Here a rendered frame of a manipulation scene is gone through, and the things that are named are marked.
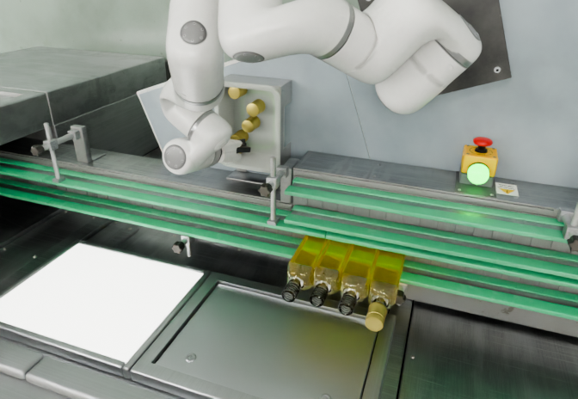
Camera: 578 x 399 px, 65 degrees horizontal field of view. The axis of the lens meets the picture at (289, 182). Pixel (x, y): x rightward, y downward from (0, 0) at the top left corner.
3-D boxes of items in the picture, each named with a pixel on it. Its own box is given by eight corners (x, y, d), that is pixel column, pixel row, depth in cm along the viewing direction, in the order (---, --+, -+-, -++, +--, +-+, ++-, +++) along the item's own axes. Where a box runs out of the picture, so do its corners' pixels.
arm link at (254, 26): (352, -26, 63) (272, -88, 54) (357, 58, 58) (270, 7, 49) (285, 23, 73) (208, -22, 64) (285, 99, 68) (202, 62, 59)
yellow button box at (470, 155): (458, 170, 109) (458, 183, 103) (464, 141, 106) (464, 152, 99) (490, 174, 107) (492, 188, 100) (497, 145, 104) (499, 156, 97)
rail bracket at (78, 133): (95, 157, 143) (36, 187, 123) (84, 105, 135) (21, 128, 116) (107, 160, 141) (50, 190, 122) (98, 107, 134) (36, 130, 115)
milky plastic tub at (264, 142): (231, 154, 128) (217, 165, 121) (228, 73, 119) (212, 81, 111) (290, 162, 123) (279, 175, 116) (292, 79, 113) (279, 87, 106)
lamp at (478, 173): (465, 179, 102) (465, 185, 99) (469, 160, 100) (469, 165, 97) (487, 182, 100) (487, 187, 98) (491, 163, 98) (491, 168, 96)
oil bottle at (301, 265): (312, 239, 115) (283, 290, 97) (313, 219, 113) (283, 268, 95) (334, 243, 114) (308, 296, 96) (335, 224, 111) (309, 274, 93)
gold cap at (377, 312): (390, 306, 87) (386, 322, 83) (384, 319, 88) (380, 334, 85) (372, 298, 87) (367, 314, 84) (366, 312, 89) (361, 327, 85)
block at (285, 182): (286, 190, 120) (277, 201, 114) (287, 156, 116) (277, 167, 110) (299, 192, 119) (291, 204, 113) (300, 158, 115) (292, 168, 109)
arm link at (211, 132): (189, 100, 88) (226, 131, 87) (214, 100, 98) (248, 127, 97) (151, 160, 93) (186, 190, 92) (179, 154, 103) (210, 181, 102)
